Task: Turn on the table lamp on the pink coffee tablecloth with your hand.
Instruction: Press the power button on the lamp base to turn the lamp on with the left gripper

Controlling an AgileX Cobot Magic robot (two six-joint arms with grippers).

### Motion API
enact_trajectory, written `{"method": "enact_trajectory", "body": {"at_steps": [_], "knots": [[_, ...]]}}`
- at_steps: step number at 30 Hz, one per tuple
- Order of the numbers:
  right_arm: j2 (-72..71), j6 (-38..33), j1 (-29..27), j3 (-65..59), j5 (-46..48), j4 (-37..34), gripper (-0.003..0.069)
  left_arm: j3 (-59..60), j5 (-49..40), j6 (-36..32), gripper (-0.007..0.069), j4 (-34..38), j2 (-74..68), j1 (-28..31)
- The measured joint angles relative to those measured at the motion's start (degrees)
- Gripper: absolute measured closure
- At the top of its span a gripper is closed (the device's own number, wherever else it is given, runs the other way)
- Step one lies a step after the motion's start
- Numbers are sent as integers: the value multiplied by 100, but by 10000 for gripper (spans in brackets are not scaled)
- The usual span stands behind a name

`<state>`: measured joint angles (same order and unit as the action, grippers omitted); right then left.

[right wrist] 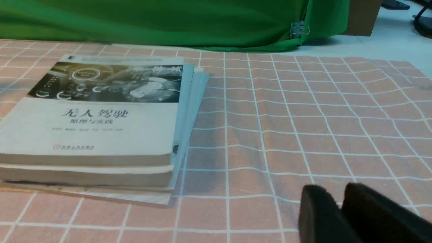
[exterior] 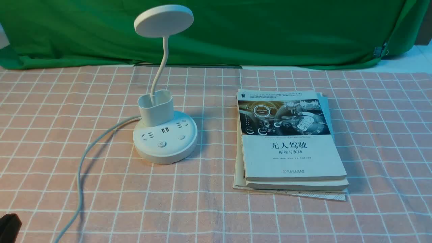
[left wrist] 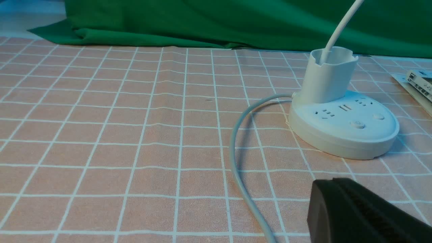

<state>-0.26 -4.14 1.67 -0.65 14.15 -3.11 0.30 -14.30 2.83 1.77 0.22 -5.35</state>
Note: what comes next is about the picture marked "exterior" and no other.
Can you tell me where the white lamp power cable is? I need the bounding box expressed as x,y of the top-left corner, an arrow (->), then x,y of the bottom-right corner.
54,115 -> 142,243

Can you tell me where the green backdrop cloth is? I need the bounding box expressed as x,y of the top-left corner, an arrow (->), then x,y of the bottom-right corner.
0,0 -> 430,70

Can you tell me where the bottom thin booklet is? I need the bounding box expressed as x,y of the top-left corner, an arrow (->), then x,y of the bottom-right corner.
233,96 -> 347,202

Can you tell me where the metal binder clip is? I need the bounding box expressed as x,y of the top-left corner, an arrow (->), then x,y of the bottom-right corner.
372,43 -> 389,59

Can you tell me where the pink checkered tablecloth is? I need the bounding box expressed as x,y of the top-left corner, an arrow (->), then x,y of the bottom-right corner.
0,66 -> 432,243

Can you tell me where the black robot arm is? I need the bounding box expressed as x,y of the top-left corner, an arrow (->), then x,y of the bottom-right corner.
0,213 -> 23,243

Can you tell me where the white desk lamp with sockets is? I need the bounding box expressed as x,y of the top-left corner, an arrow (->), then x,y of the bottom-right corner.
133,4 -> 198,165

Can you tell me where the top book self-driving cover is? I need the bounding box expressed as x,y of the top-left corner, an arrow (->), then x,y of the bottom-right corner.
237,89 -> 348,182

